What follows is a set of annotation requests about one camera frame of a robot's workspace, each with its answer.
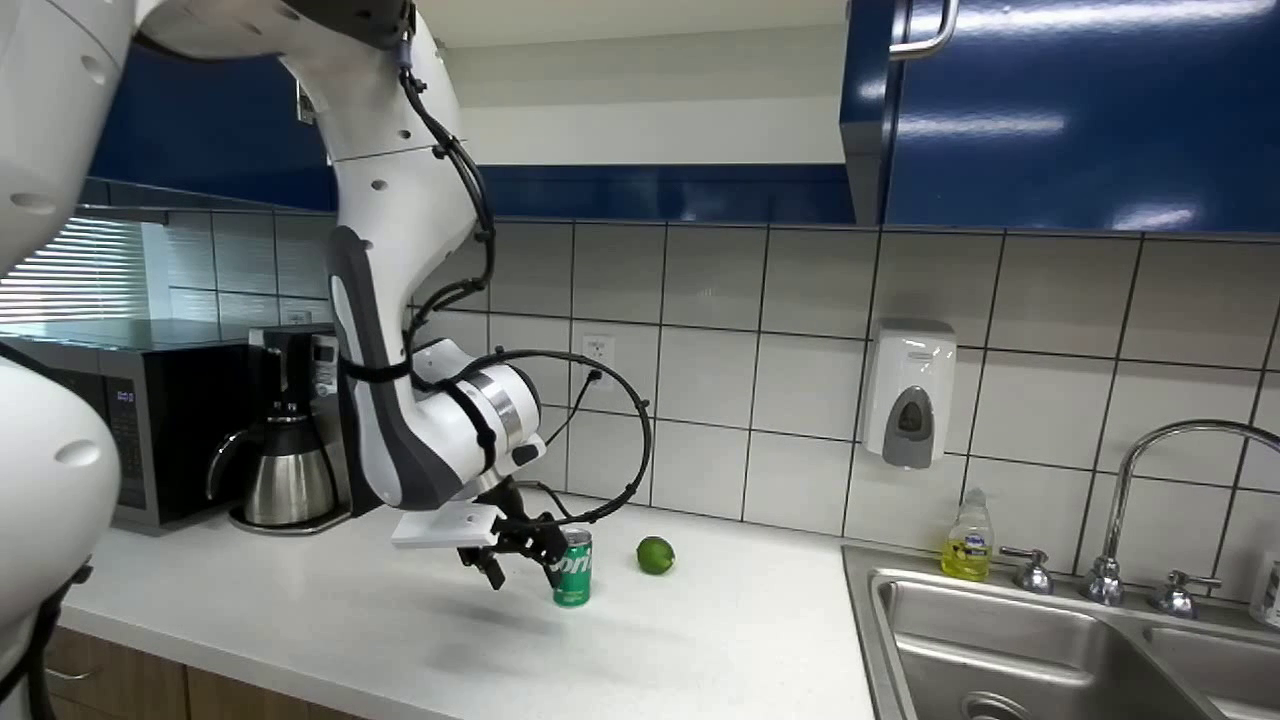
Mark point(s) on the steel coffee carafe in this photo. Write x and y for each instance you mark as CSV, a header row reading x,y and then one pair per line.
x,y
286,482

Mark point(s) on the white window blinds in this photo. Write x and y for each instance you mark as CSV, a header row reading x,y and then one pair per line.
x,y
83,272

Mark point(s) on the green soda can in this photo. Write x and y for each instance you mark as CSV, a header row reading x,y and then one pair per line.
x,y
579,579

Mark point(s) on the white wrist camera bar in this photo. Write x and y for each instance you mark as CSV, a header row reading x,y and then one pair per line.
x,y
443,528

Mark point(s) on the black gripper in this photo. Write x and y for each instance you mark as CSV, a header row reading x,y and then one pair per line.
x,y
518,518

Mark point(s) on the white wall outlet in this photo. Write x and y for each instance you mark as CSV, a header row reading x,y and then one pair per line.
x,y
599,351

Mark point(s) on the white wall soap dispenser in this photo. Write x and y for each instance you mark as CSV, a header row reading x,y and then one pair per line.
x,y
904,386

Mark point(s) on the black steel coffee maker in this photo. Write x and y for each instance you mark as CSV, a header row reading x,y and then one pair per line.
x,y
304,361

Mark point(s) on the metal cabinet hinge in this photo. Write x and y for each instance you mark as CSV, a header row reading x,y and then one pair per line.
x,y
304,106

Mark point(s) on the white plastic bottle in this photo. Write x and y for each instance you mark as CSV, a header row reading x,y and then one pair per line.
x,y
1269,592

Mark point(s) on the yellow dish soap bottle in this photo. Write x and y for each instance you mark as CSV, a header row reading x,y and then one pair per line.
x,y
969,547

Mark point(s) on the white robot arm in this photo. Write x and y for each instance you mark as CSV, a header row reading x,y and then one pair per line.
x,y
401,202

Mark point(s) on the stainless steel double sink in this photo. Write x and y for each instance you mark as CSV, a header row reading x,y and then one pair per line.
x,y
1012,642

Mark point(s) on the chrome gooseneck faucet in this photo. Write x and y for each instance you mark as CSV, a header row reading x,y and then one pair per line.
x,y
1106,579

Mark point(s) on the wooden base cabinet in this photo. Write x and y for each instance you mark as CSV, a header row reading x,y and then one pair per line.
x,y
135,686

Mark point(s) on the black microwave oven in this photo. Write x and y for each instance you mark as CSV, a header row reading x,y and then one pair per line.
x,y
186,425

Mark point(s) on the green lime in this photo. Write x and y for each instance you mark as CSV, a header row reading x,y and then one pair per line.
x,y
658,559

